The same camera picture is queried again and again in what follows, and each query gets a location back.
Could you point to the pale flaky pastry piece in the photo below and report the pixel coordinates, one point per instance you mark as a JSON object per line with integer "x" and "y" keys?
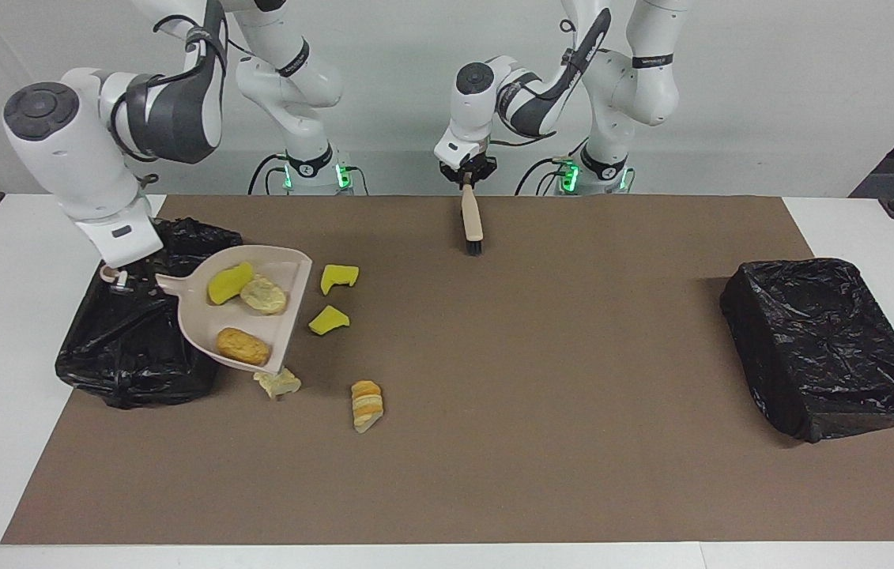
{"x": 281, "y": 385}

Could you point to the wedge yellow sponge piece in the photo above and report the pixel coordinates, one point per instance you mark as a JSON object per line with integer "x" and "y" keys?
{"x": 328, "y": 321}

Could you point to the orange striped croissant piece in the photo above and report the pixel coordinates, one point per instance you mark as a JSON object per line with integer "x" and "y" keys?
{"x": 366, "y": 405}

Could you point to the brown table mat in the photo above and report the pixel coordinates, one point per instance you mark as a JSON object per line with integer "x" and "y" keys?
{"x": 494, "y": 474}

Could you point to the bin lined with black bag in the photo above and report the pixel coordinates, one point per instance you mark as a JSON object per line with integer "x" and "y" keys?
{"x": 830, "y": 348}
{"x": 122, "y": 348}

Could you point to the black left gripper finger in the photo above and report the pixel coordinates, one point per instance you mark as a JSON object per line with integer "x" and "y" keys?
{"x": 482, "y": 180}
{"x": 457, "y": 182}

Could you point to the brown bread roll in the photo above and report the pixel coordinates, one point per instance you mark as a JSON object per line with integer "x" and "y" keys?
{"x": 243, "y": 346}

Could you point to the notched yellow sponge piece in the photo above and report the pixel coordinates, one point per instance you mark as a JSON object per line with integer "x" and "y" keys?
{"x": 336, "y": 278}

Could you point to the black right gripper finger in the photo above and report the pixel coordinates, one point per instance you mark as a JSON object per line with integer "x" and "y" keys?
{"x": 125, "y": 283}

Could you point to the chunky yellow sponge piece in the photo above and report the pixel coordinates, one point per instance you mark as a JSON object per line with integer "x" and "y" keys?
{"x": 227, "y": 284}

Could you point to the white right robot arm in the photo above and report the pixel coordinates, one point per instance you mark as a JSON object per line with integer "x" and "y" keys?
{"x": 75, "y": 158}

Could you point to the beige hand brush black bristles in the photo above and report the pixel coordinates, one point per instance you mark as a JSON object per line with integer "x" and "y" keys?
{"x": 474, "y": 225}

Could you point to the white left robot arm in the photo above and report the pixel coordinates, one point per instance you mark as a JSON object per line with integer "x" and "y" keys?
{"x": 478, "y": 103}

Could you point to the pale beige crust piece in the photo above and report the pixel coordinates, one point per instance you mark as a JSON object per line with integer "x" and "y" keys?
{"x": 265, "y": 296}

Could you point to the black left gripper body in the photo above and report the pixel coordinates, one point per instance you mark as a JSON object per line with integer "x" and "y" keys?
{"x": 469, "y": 164}

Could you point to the beige plastic dustpan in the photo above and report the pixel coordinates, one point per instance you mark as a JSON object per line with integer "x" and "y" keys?
{"x": 288, "y": 267}

